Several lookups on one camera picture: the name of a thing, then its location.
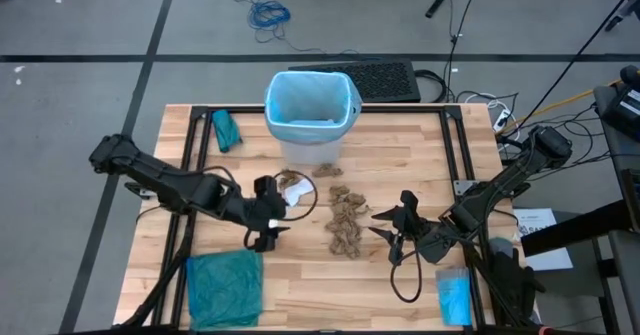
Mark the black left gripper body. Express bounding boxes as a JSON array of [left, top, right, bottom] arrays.
[[243, 174, 290, 254]]

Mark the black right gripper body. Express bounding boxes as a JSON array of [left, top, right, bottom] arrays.
[[389, 189, 436, 266]]

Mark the small brown paper clump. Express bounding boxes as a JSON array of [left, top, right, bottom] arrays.
[[277, 168, 304, 191]]

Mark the brown paper tangle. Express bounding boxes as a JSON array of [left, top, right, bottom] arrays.
[[328, 184, 372, 216], [324, 213, 362, 240], [328, 237, 362, 260]]

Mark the brown paper scrap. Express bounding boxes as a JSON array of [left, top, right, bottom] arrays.
[[312, 162, 345, 179]]

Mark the white plastic trash bin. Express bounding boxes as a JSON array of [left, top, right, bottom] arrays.
[[278, 137, 346, 167]]

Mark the light blue trash bag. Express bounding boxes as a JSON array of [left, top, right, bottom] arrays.
[[263, 70, 363, 145]]

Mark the large folded teal bag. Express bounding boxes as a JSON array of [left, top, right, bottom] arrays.
[[185, 248, 265, 332]]

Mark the folded light blue bag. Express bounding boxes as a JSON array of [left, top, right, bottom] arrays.
[[434, 266, 474, 327]]

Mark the small rolled teal bag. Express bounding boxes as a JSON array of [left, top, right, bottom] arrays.
[[210, 108, 244, 154]]

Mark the black cloth bundle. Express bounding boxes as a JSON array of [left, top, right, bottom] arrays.
[[487, 237, 547, 326]]

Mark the white printed paper sheet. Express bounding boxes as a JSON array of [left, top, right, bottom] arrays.
[[512, 207, 575, 272]]

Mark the white power strip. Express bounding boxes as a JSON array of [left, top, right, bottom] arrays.
[[492, 108, 512, 134]]

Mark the black side desk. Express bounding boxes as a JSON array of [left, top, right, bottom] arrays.
[[519, 167, 640, 335]]

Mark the thin black pole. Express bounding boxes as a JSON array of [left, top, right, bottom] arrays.
[[502, 0, 640, 139]]

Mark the black equipment case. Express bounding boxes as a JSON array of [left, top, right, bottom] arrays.
[[593, 63, 640, 144]]

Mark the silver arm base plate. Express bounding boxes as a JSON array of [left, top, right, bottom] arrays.
[[124, 182, 151, 200], [453, 178, 477, 197]]

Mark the black coiled floor cable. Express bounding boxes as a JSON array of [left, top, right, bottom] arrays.
[[413, 68, 450, 104]]

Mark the thin black floor cable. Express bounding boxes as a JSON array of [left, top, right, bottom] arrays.
[[446, 0, 484, 104]]

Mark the blue cable coil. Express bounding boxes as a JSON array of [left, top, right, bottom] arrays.
[[231, 0, 326, 55]]

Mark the yellow floor cable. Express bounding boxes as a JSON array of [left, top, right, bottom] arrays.
[[514, 78, 624, 124]]

